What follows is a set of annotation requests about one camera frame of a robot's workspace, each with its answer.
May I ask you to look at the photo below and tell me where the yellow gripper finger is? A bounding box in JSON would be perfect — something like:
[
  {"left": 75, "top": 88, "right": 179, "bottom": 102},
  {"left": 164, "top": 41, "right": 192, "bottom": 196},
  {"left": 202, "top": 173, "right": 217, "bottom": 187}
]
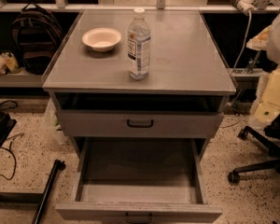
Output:
[{"left": 253, "top": 67, "right": 280, "bottom": 125}]

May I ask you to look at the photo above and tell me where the clear plastic water bottle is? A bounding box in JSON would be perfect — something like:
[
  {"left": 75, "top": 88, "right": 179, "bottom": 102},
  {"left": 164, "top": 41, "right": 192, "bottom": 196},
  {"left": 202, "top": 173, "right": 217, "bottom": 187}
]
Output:
[{"left": 127, "top": 7, "right": 151, "bottom": 80}]

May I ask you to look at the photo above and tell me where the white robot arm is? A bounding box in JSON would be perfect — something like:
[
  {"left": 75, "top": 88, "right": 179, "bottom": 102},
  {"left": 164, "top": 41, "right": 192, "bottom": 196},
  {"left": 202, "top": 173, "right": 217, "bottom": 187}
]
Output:
[{"left": 246, "top": 13, "right": 280, "bottom": 128}]

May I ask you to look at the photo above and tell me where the grey drawer cabinet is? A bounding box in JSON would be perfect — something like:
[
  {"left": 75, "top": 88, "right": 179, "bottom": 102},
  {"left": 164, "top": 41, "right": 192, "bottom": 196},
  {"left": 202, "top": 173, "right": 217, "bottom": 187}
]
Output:
[{"left": 44, "top": 10, "right": 235, "bottom": 154}]

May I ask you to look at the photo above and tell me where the open lower grey drawer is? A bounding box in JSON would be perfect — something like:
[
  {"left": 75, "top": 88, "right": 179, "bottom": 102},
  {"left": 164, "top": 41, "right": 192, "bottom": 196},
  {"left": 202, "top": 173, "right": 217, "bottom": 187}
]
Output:
[{"left": 56, "top": 139, "right": 222, "bottom": 224}]

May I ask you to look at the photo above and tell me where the closed upper grey drawer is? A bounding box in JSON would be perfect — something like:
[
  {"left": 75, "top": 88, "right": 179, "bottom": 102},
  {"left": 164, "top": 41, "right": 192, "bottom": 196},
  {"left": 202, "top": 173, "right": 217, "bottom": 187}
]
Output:
[{"left": 57, "top": 110, "right": 223, "bottom": 138}]

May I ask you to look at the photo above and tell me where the black office chair base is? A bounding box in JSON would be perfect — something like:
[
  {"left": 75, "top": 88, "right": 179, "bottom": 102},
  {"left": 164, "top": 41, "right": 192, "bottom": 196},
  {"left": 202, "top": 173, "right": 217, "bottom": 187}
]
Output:
[{"left": 228, "top": 109, "right": 280, "bottom": 185}]

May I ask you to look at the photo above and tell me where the white paper bowl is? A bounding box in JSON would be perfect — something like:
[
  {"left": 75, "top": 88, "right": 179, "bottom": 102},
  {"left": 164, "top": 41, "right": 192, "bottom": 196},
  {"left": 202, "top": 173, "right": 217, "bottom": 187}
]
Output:
[{"left": 82, "top": 28, "right": 121, "bottom": 52}]

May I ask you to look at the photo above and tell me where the clear plastic bag beside cabinet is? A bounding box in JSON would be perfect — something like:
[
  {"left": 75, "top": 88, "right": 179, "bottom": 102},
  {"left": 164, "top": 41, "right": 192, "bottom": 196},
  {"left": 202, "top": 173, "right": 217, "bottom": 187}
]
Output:
[{"left": 43, "top": 99, "right": 68, "bottom": 145}]

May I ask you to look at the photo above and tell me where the black metal floor stand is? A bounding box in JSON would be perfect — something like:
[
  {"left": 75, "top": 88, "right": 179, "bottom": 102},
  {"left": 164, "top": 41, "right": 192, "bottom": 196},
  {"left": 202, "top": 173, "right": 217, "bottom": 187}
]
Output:
[{"left": 0, "top": 159, "right": 66, "bottom": 224}]

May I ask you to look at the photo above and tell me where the dark backpack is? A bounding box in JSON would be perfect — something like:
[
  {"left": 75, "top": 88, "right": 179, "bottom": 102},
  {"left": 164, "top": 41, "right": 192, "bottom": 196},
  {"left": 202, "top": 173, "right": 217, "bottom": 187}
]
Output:
[{"left": 10, "top": 3, "right": 64, "bottom": 75}]

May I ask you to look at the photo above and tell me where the white power strip with cable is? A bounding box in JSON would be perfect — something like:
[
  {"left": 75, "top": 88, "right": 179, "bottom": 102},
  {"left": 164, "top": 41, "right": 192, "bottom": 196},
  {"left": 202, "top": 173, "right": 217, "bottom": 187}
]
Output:
[{"left": 230, "top": 0, "right": 257, "bottom": 73}]

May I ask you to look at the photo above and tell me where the black cable on floor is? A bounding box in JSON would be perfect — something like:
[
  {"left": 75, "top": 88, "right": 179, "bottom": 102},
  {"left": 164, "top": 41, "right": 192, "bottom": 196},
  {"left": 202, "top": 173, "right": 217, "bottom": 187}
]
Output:
[{"left": 0, "top": 140, "right": 18, "bottom": 181}]

